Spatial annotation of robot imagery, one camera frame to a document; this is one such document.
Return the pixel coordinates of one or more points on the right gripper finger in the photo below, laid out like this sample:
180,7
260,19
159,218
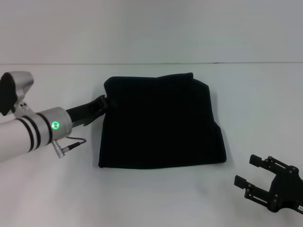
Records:
255,191
260,162

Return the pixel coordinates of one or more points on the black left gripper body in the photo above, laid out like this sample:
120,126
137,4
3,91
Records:
82,113

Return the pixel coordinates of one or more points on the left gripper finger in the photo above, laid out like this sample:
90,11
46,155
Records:
111,105
98,104

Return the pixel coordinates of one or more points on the black shirt with FREE print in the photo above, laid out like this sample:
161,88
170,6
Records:
161,123

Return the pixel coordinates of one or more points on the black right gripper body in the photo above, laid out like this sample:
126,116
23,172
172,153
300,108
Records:
288,189

